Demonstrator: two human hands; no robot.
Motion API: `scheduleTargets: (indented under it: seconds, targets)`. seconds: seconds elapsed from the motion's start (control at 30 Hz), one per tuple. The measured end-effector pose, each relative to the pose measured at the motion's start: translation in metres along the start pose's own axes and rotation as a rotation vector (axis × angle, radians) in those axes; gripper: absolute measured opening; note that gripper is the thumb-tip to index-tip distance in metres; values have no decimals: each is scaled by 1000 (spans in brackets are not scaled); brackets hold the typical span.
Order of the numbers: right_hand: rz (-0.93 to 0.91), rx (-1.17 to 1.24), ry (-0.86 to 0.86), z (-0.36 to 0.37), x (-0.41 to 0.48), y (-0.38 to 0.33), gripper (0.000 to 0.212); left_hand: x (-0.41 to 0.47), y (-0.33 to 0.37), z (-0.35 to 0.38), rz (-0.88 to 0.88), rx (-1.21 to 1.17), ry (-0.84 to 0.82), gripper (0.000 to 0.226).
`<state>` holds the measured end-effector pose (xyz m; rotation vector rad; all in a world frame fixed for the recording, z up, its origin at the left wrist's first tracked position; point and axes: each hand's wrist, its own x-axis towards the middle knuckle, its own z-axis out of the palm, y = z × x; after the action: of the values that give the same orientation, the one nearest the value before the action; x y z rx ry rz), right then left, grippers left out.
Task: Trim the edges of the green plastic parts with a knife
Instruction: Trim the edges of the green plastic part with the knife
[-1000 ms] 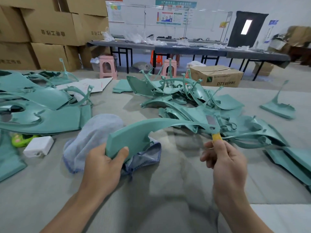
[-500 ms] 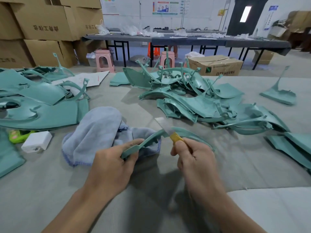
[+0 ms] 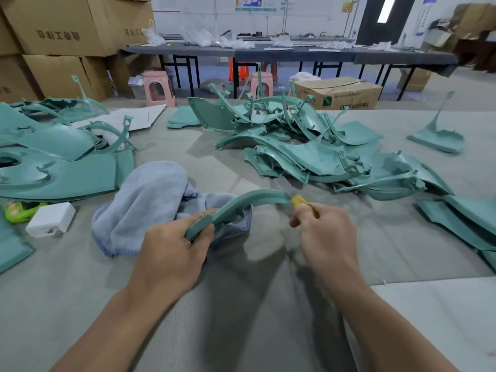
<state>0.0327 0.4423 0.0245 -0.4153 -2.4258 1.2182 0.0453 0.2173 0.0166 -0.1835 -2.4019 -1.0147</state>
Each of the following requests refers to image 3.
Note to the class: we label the person's right hand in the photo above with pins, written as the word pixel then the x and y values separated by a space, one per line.
pixel 329 244

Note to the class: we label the person's left hand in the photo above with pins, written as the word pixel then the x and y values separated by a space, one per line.
pixel 169 259

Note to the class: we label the grey-blue wiping cloth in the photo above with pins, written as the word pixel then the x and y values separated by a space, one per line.
pixel 147 201

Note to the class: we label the single green plastic part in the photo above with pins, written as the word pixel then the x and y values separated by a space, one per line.
pixel 232 205

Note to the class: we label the pile of green plastic parts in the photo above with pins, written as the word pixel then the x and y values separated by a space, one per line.
pixel 62 155

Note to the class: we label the brown cardboard box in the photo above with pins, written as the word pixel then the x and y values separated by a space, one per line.
pixel 339 94

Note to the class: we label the stack of brown cardboard boxes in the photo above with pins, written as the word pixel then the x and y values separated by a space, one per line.
pixel 66 38

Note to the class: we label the person's left forearm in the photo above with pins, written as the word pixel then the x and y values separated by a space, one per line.
pixel 108 333

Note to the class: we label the person's right forearm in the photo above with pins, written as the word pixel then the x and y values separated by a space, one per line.
pixel 391 329

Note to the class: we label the white power adapter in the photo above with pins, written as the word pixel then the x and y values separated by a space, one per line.
pixel 50 219

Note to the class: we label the white foam sheet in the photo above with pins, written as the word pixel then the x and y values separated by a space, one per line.
pixel 442 325

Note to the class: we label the white paper sheet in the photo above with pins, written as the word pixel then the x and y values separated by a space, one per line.
pixel 124 118

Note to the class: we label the green and yellow gadget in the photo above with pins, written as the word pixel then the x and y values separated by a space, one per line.
pixel 21 211

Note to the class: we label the pink plastic stool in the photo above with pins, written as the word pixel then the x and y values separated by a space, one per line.
pixel 158 89
pixel 262 83

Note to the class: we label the long grey work table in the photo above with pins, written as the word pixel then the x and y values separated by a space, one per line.
pixel 302 55

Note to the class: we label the orange object under table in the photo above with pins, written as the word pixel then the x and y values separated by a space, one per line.
pixel 239 72

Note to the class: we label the heap of clear plastic bags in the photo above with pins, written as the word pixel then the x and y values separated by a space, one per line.
pixel 198 38

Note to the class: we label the dark door with window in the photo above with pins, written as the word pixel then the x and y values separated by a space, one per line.
pixel 385 17

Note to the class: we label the colourful wall poster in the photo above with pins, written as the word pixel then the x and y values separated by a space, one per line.
pixel 256 2

